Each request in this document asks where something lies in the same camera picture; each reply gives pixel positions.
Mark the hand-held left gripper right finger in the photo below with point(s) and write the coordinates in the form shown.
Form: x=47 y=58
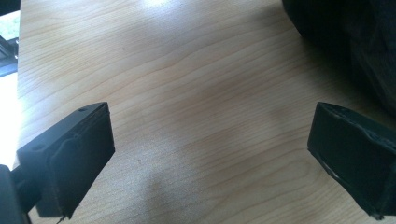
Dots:
x=355 y=158

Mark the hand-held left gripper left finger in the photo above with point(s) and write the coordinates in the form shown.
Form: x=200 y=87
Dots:
x=74 y=161

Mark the dark grey pleated skirt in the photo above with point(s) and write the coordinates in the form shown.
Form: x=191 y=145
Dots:
x=358 y=37

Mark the black curtain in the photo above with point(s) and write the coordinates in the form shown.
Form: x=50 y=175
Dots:
x=7 y=5

